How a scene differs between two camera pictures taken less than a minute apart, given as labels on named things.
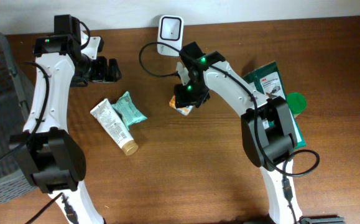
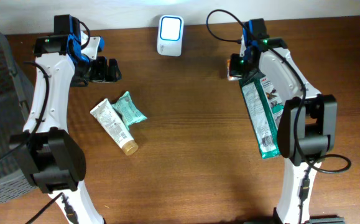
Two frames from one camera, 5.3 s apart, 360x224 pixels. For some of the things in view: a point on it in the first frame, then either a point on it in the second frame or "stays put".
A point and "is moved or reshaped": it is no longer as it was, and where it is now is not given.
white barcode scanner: (170, 32) stays put
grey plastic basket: (5, 111) stays put
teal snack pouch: (128, 111) stays put
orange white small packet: (184, 110) is moved or reshaped
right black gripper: (181, 98) → (234, 70)
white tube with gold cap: (106, 116) stays put
